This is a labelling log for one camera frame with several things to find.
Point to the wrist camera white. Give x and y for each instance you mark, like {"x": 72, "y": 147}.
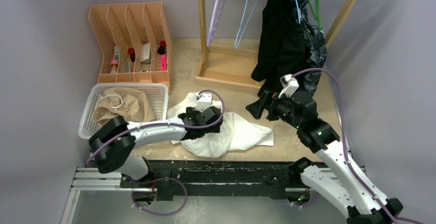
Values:
{"x": 290, "y": 86}
{"x": 204, "y": 101}

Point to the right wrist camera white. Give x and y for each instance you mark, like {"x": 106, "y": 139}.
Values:
{"x": 290, "y": 86}

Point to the plain black shorts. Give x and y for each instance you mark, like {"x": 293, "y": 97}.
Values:
{"x": 282, "y": 49}

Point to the black patterned shorts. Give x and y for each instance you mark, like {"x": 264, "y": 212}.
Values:
{"x": 313, "y": 37}

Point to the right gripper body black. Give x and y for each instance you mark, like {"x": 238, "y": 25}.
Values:
{"x": 279, "y": 107}

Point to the white small box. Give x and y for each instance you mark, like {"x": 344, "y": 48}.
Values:
{"x": 145, "y": 54}

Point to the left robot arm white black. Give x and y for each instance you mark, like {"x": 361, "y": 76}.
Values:
{"x": 112, "y": 145}

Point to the white shorts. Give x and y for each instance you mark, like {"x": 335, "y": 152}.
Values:
{"x": 236, "y": 134}

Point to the green hanger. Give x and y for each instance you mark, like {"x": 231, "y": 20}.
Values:
{"x": 315, "y": 12}

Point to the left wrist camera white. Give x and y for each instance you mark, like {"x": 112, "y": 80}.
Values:
{"x": 204, "y": 101}

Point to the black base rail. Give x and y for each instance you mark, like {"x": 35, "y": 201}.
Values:
{"x": 275, "y": 180}

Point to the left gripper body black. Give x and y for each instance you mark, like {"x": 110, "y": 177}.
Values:
{"x": 193, "y": 112}

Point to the red black marker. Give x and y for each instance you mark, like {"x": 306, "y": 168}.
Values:
{"x": 132, "y": 55}

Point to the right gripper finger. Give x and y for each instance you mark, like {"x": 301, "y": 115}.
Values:
{"x": 256, "y": 109}
{"x": 266, "y": 97}

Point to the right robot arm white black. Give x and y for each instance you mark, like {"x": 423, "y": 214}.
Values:
{"x": 352, "y": 193}

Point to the wooden clothes rack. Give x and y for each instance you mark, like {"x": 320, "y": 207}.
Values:
{"x": 228, "y": 68}

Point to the pink highlighter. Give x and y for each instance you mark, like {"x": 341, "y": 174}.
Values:
{"x": 164, "y": 63}

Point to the peach plastic file organizer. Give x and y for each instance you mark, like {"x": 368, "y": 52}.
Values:
{"x": 117, "y": 27}

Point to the lilac hanger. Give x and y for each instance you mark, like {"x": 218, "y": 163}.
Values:
{"x": 216, "y": 14}

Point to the white plastic basket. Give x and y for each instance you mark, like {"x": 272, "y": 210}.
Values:
{"x": 156, "y": 93}

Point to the beige shorts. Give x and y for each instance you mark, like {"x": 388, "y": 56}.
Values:
{"x": 131, "y": 104}

